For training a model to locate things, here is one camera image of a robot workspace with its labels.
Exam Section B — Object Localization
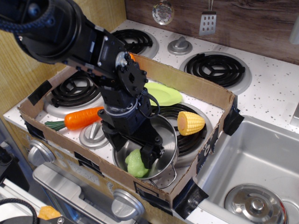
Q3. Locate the back left black burner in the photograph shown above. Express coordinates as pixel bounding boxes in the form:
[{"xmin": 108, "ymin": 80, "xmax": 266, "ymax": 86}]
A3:
[{"xmin": 112, "ymin": 29, "xmax": 159, "ymax": 59}]

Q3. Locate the silver oven knob left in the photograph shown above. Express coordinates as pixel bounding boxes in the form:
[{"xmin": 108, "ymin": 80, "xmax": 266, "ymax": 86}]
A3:
[{"xmin": 28, "ymin": 140, "xmax": 56, "ymax": 167}]

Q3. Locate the silver stove knob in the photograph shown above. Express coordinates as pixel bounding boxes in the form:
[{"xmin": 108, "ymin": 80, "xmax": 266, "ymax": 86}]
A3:
[
  {"xmin": 79, "ymin": 122, "xmax": 109, "ymax": 149},
  {"xmin": 167, "ymin": 37, "xmax": 193, "ymax": 56}
]

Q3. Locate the front right black burner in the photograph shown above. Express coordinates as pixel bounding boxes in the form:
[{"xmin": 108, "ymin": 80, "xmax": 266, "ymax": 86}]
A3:
[{"xmin": 159, "ymin": 103, "xmax": 213, "ymax": 168}]

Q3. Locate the back right black burner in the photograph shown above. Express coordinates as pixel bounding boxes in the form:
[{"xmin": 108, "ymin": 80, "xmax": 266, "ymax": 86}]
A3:
[{"xmin": 179, "ymin": 52, "xmax": 252, "ymax": 95}]

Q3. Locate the orange toy carrot cone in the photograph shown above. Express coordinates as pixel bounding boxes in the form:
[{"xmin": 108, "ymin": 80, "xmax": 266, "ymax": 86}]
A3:
[{"xmin": 129, "ymin": 53, "xmax": 136, "ymax": 62}]

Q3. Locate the silver stove knob back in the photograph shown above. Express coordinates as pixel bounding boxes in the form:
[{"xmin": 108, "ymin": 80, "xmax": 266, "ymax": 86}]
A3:
[{"xmin": 167, "ymin": 37, "xmax": 193, "ymax": 56}]

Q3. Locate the front left black burner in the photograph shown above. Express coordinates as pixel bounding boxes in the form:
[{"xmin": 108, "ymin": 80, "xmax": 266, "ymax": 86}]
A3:
[{"xmin": 44, "ymin": 71, "xmax": 104, "ymax": 119}]

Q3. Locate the yellow toy corn cob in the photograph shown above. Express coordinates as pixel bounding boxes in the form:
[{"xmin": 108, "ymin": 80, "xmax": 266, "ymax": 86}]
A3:
[{"xmin": 177, "ymin": 111, "xmax": 206, "ymax": 136}]

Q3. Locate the light green toy broccoli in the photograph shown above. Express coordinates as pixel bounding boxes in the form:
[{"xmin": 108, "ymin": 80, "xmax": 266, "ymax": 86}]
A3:
[{"xmin": 125, "ymin": 149, "xmax": 149, "ymax": 178}]

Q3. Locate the hanging silver strainer ladle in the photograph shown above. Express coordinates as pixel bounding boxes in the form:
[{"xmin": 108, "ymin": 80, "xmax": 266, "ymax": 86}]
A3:
[{"xmin": 152, "ymin": 0, "xmax": 174, "ymax": 25}]

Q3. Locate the black burner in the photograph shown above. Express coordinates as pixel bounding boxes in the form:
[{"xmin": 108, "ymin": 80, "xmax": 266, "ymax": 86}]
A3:
[
  {"xmin": 159, "ymin": 103, "xmax": 213, "ymax": 168},
  {"xmin": 112, "ymin": 29, "xmax": 159, "ymax": 59},
  {"xmin": 44, "ymin": 71, "xmax": 104, "ymax": 119},
  {"xmin": 179, "ymin": 52, "xmax": 252, "ymax": 95}
]

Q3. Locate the steel pot lid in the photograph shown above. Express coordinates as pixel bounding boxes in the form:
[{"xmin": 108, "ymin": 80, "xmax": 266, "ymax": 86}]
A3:
[{"xmin": 223, "ymin": 184, "xmax": 289, "ymax": 224}]

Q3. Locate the orange toy carrot with leaves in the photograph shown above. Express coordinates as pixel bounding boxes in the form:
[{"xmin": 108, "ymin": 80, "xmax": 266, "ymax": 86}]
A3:
[{"xmin": 45, "ymin": 107, "xmax": 104, "ymax": 131}]

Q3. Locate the hanging silver spatula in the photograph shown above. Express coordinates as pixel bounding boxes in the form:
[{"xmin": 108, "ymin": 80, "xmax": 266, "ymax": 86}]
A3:
[{"xmin": 199, "ymin": 0, "xmax": 217, "ymax": 36}]

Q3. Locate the stainless steel pan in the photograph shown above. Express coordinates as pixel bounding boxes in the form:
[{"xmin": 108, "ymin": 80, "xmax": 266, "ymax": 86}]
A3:
[{"xmin": 113, "ymin": 115, "xmax": 178, "ymax": 189}]

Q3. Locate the silver oven knob right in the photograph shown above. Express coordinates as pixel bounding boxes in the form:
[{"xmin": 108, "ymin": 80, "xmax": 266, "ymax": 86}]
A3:
[{"xmin": 111, "ymin": 189, "xmax": 145, "ymax": 221}]

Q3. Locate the silver oven door handle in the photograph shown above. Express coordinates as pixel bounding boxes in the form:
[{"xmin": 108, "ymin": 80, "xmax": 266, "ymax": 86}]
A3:
[{"xmin": 33, "ymin": 165, "xmax": 122, "ymax": 224}]

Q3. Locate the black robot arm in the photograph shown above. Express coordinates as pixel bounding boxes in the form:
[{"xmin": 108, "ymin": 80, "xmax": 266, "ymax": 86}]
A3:
[{"xmin": 0, "ymin": 0, "xmax": 164, "ymax": 169}]

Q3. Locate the grey toy sink basin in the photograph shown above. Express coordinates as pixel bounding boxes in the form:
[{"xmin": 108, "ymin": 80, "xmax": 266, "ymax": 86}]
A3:
[{"xmin": 194, "ymin": 116, "xmax": 299, "ymax": 224}]

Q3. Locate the light green plastic plate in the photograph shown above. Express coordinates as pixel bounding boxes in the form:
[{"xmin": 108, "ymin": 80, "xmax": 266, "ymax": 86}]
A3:
[{"xmin": 145, "ymin": 82, "xmax": 183, "ymax": 106}]

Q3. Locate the silver stove knob front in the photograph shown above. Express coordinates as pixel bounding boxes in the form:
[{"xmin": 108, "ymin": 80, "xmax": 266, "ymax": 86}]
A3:
[{"xmin": 79, "ymin": 122, "xmax": 109, "ymax": 149}]

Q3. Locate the yellow orange object bottom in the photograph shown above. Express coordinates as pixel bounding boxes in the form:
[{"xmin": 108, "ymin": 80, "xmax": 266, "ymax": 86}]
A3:
[{"xmin": 37, "ymin": 205, "xmax": 61, "ymax": 220}]

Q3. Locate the silver oven knob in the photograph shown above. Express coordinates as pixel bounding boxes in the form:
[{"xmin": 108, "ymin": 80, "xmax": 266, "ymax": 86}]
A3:
[
  {"xmin": 28, "ymin": 140, "xmax": 56, "ymax": 167},
  {"xmin": 111, "ymin": 189, "xmax": 145, "ymax": 221}
]

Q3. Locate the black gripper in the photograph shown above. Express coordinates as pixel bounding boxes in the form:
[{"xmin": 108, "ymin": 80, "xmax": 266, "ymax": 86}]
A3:
[{"xmin": 97, "ymin": 95, "xmax": 165, "ymax": 170}]

